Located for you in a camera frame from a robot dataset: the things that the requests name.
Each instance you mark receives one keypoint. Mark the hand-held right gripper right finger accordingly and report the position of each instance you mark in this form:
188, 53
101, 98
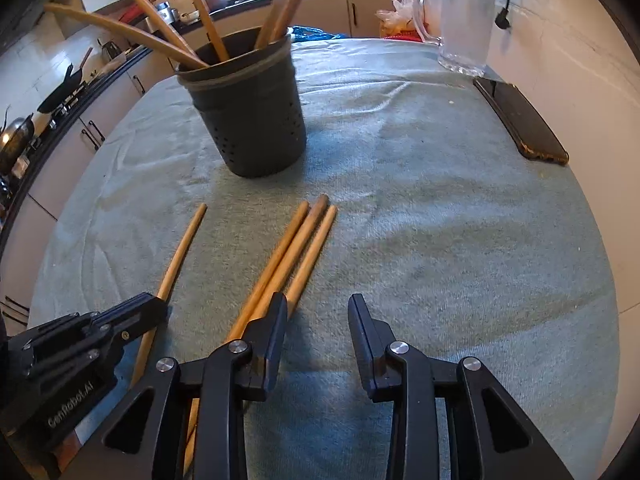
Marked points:
361, 340

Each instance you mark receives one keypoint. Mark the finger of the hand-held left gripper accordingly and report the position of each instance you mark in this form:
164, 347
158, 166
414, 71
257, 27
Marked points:
135, 317

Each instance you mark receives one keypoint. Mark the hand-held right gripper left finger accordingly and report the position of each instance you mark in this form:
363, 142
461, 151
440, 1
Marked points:
276, 335

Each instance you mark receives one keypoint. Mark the black perforated utensil holder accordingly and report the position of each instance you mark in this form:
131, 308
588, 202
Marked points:
250, 120

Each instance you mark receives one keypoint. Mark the wooden utensils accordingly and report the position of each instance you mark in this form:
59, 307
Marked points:
115, 27

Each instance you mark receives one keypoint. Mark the green towel table cover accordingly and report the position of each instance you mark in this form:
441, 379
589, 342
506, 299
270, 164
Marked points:
425, 260

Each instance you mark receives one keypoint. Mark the wok with lid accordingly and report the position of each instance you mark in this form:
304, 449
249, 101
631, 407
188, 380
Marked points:
15, 145

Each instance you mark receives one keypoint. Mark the black frying pan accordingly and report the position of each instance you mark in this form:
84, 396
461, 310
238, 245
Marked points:
60, 92

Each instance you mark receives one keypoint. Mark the black smartphone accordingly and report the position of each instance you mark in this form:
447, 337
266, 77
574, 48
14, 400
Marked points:
520, 120

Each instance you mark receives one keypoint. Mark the red basin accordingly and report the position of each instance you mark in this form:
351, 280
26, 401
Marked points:
135, 15

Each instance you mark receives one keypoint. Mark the blue plastic bag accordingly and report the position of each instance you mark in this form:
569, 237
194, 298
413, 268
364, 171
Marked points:
315, 35

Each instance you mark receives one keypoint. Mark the silver rice cooker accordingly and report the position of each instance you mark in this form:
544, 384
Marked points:
166, 14

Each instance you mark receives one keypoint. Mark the clear glass mug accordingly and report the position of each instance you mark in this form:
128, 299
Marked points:
465, 30

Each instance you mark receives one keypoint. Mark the brown cooking pot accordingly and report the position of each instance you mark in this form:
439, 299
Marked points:
216, 0

